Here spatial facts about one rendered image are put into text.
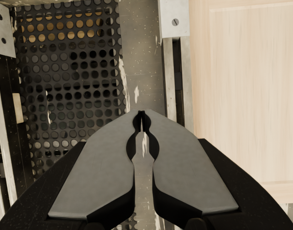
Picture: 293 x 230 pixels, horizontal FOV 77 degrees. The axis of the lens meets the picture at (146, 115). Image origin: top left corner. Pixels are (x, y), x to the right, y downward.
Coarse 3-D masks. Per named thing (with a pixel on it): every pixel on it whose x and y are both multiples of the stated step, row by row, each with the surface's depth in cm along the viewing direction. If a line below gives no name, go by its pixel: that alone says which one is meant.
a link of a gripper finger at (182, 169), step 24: (144, 120) 12; (168, 120) 11; (168, 144) 9; (192, 144) 9; (168, 168) 8; (192, 168) 8; (168, 192) 7; (192, 192) 7; (216, 192) 7; (168, 216) 7; (192, 216) 6
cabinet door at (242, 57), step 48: (192, 0) 44; (240, 0) 44; (288, 0) 44; (192, 48) 45; (240, 48) 45; (288, 48) 45; (192, 96) 47; (240, 96) 47; (288, 96) 46; (240, 144) 48; (288, 144) 48; (288, 192) 49
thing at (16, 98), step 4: (16, 96) 48; (16, 100) 48; (20, 100) 50; (16, 104) 48; (20, 104) 50; (16, 108) 48; (20, 108) 49; (16, 112) 48; (20, 112) 49; (16, 116) 48; (20, 116) 49; (16, 120) 48; (20, 120) 49
